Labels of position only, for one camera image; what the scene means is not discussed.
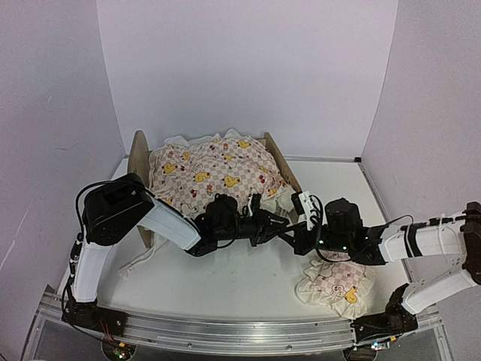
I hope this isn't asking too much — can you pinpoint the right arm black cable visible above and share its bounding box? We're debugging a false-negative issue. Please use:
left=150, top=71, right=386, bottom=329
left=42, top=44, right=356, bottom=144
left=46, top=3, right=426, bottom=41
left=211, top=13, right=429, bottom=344
left=311, top=195, right=470, bottom=264

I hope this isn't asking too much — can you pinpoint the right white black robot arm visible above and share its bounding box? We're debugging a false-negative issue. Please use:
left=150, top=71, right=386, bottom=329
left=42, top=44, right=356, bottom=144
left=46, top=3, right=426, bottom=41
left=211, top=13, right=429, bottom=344
left=279, top=198, right=480, bottom=346

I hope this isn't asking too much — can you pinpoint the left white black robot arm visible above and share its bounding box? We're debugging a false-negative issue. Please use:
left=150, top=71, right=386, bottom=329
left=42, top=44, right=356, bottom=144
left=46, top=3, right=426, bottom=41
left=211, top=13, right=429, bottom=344
left=61, top=173, right=289, bottom=335

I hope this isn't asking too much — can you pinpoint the wooden pet bed frame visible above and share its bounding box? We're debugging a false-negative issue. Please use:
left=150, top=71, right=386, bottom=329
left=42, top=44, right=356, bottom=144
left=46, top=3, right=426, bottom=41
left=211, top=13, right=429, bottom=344
left=129, top=130, right=302, bottom=250

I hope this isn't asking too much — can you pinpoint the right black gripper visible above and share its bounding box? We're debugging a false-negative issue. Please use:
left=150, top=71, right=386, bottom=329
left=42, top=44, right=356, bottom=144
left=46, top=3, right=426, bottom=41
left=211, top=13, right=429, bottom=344
left=278, top=222, right=352, bottom=258

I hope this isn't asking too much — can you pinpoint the duck print ruffled bed cover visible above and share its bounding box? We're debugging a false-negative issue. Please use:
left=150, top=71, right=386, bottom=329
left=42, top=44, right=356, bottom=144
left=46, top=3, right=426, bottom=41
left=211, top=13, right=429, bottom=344
left=118, top=127, right=298, bottom=279

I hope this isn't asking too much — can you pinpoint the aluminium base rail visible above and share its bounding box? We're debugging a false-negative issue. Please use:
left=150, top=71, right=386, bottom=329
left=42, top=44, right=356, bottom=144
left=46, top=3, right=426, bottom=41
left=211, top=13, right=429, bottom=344
left=33, top=284, right=452, bottom=356

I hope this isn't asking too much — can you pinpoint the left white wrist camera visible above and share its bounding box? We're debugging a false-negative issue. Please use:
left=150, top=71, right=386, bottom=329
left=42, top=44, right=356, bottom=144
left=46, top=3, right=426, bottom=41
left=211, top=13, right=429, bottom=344
left=245, top=193, right=262, bottom=217

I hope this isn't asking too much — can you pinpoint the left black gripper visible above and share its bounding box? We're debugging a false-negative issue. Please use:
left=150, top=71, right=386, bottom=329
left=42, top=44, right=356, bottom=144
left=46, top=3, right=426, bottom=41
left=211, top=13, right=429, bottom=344
left=216, top=208, right=290, bottom=249

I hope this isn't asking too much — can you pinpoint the duck print ruffled pillow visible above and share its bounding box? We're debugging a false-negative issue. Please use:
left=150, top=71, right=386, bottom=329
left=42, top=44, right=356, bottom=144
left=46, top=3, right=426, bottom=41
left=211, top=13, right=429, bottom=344
left=295, top=252, right=376, bottom=320

